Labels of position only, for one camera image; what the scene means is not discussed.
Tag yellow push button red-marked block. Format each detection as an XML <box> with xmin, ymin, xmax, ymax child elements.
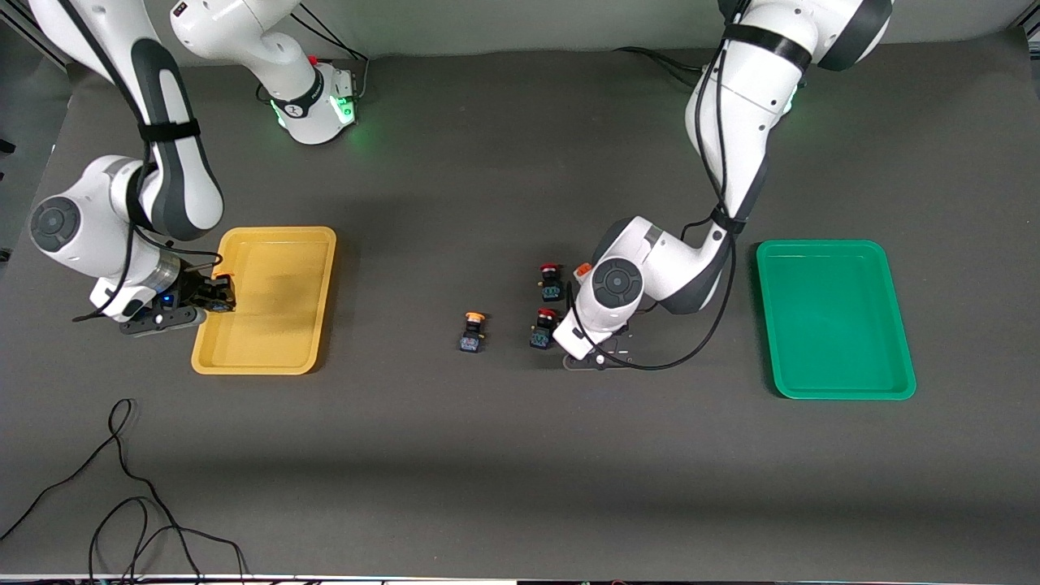
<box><xmin>459</xmin><ymin>311</ymin><xmax>488</xmax><ymax>353</ymax></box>

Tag yellow plastic tray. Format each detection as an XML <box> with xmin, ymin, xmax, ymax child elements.
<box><xmin>191</xmin><ymin>226</ymin><xmax>337</xmax><ymax>376</ymax></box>

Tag green plastic tray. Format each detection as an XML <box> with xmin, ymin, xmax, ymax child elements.
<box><xmin>756</xmin><ymin>239</ymin><xmax>917</xmax><ymax>401</ymax></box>

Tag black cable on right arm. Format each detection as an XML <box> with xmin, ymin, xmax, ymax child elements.
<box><xmin>71</xmin><ymin>0</ymin><xmax>224</xmax><ymax>322</ymax></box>

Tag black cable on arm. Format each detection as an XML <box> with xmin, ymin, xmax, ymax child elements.
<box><xmin>71</xmin><ymin>0</ymin><xmax>224</xmax><ymax>322</ymax></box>
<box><xmin>565</xmin><ymin>0</ymin><xmax>805</xmax><ymax>373</ymax></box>

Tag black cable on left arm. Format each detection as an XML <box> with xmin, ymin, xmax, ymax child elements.
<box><xmin>565</xmin><ymin>0</ymin><xmax>805</xmax><ymax>373</ymax></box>

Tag thin black looped cable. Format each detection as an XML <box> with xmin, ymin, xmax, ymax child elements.
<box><xmin>0</xmin><ymin>398</ymin><xmax>204</xmax><ymax>582</ymax></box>

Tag thin black floor cable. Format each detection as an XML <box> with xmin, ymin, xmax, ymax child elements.
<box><xmin>88</xmin><ymin>496</ymin><xmax>249</xmax><ymax>584</ymax></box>

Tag black cables at arm base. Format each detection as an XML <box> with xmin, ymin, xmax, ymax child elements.
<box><xmin>288</xmin><ymin>6</ymin><xmax>371</xmax><ymax>102</ymax></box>

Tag black cables behind left arm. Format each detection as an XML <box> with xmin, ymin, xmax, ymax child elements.
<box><xmin>613</xmin><ymin>45</ymin><xmax>708</xmax><ymax>84</ymax></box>

